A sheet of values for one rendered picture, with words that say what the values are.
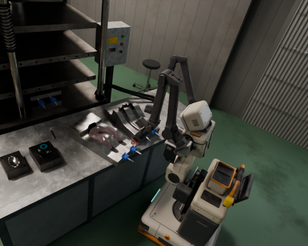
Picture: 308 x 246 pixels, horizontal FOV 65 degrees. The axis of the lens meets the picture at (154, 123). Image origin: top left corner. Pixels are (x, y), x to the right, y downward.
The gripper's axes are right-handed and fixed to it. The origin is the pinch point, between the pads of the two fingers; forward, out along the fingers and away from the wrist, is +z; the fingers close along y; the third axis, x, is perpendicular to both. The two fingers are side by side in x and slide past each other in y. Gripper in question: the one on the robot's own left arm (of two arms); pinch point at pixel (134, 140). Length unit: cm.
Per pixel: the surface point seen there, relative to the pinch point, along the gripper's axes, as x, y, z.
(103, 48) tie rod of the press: -79, -50, 1
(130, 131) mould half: -7.6, -19.4, 16.9
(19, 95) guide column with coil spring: -89, 18, 42
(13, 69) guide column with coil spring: -100, 19, 21
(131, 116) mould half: -16.9, -35.8, 19.1
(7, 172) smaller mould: -42, 65, 37
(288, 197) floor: 188, -139, 15
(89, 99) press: -61, -43, 54
